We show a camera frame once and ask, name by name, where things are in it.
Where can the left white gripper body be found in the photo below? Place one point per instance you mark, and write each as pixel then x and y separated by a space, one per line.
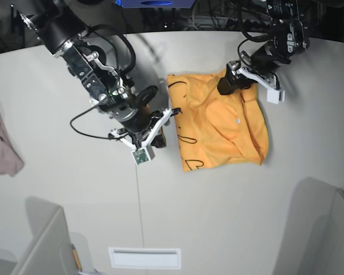
pixel 261 67

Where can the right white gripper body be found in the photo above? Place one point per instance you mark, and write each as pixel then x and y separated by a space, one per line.
pixel 139 131

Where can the orange yellow T-shirt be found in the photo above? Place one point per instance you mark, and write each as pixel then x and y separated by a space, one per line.
pixel 214 129

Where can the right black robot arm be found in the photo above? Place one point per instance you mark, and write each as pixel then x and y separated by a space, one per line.
pixel 63 33

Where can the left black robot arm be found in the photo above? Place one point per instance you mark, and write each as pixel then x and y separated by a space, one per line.
pixel 287 33

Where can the white table slot plate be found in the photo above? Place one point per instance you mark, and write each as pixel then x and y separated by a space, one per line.
pixel 145 258

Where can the orange tool in bin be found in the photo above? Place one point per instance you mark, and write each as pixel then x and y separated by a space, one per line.
pixel 76 258

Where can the purple blue device box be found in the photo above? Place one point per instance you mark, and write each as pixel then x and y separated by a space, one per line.
pixel 131 4

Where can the pink grey cloth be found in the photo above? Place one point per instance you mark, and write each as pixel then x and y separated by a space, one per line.
pixel 10 162

